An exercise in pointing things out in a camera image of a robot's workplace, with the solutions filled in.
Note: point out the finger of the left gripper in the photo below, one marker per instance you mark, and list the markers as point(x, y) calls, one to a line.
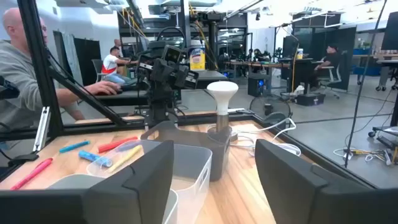
point(190, 80)
point(146, 67)

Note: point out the black fabric panel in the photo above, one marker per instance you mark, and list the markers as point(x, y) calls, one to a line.
point(87, 59)

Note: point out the yellow wipes container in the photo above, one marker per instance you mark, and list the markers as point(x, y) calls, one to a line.
point(197, 60)

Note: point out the silver metal bracket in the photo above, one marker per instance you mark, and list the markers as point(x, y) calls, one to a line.
point(42, 129)

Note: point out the pink highlighter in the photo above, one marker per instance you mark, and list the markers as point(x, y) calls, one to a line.
point(32, 173)

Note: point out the wheeled cart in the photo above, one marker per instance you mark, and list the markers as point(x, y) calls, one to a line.
point(385, 132)

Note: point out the clear plastic bin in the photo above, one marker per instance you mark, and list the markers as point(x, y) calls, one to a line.
point(192, 168)

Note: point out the black computer monitor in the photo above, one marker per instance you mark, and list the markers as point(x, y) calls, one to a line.
point(391, 31)

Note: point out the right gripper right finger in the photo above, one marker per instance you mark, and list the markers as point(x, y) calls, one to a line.
point(311, 199)

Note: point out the grey office chair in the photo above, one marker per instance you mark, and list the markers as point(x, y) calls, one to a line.
point(97, 67)

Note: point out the white office chair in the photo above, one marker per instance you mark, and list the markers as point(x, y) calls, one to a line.
point(332, 76)

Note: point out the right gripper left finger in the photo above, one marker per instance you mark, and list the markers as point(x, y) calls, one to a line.
point(93, 205)

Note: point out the thin teal marker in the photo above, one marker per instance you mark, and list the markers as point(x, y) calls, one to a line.
point(74, 146)

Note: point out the long wooden table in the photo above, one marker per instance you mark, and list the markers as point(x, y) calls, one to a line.
point(258, 65)

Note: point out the person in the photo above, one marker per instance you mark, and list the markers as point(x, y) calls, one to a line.
point(18, 68)
point(331, 59)
point(118, 45)
point(110, 63)

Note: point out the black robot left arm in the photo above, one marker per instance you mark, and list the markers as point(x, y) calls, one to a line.
point(160, 105)

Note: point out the white power strip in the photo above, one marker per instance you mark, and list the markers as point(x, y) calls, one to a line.
point(236, 110)

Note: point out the black metal frame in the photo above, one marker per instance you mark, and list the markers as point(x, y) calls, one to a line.
point(34, 46)

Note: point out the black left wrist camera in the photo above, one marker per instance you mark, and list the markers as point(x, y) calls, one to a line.
point(172, 54)

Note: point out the thick blue marker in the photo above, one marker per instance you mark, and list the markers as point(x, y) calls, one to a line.
point(93, 157)

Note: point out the black computer tower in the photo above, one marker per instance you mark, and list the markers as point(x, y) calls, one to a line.
point(258, 85)

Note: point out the white bulb table lamp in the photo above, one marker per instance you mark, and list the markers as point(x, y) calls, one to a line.
point(222, 93)

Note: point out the red marker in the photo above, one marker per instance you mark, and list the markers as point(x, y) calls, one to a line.
point(116, 144)

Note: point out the light grey plastic bin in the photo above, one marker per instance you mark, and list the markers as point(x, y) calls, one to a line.
point(77, 181)

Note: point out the yellow highlighter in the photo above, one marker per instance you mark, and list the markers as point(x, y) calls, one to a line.
point(126, 158)

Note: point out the black equipment case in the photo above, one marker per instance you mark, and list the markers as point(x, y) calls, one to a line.
point(311, 99)

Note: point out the purple marker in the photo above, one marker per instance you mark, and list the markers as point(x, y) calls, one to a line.
point(129, 146)

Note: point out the black floor fan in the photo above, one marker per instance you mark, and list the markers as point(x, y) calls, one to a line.
point(270, 109)

